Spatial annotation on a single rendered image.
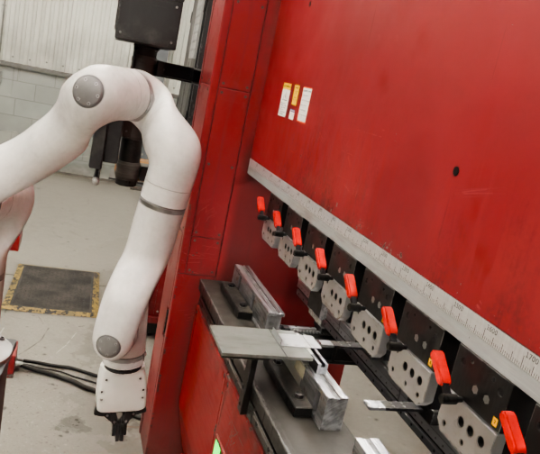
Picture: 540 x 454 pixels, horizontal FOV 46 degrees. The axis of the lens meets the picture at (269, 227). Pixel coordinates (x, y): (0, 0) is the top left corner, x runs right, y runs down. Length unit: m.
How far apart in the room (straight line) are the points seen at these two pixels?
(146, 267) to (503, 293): 0.63
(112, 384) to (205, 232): 1.32
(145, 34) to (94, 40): 5.97
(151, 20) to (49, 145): 1.38
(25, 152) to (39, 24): 7.35
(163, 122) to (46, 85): 7.48
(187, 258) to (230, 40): 0.87
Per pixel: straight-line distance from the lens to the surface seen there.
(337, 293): 1.61
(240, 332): 1.85
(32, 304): 4.42
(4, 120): 8.77
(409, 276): 1.33
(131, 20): 2.59
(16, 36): 8.68
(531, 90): 1.12
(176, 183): 1.17
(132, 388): 1.36
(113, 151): 2.63
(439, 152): 1.30
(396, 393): 1.90
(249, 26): 2.50
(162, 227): 1.19
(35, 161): 1.31
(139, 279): 1.20
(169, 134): 1.16
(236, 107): 2.50
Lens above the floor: 1.71
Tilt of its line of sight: 13 degrees down
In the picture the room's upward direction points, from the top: 12 degrees clockwise
